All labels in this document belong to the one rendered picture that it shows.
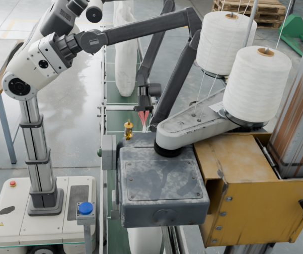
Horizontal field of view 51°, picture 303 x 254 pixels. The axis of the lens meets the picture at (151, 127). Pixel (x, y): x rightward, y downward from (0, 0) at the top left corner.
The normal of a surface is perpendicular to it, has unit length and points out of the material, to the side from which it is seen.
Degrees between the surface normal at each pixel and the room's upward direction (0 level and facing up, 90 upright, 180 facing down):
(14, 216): 0
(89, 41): 76
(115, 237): 0
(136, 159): 0
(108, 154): 90
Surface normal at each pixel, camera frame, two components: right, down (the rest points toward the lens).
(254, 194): 0.11, 0.60
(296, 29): 0.14, 0.38
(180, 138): 0.52, 0.54
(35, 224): 0.08, -0.80
